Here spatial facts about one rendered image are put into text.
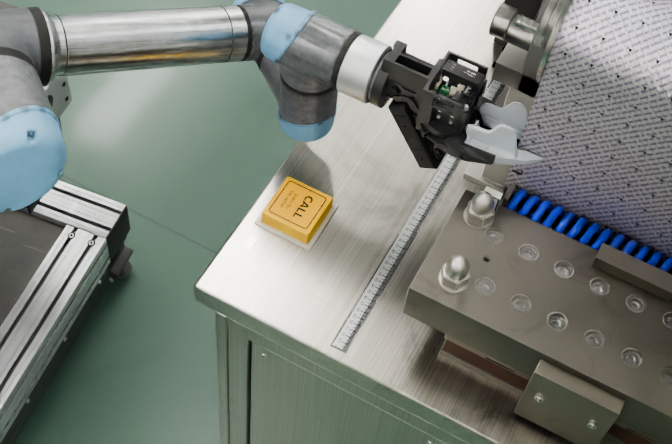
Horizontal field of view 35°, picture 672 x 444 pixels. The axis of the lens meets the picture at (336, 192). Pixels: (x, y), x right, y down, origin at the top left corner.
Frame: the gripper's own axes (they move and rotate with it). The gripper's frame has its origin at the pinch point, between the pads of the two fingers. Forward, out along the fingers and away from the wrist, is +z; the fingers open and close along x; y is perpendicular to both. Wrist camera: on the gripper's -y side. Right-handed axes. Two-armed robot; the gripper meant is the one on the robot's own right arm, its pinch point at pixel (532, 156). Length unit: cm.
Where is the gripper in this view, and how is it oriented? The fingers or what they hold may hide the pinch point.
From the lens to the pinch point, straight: 127.1
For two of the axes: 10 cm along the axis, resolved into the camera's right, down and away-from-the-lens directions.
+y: 0.7, -5.7, -8.2
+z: 8.8, 4.2, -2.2
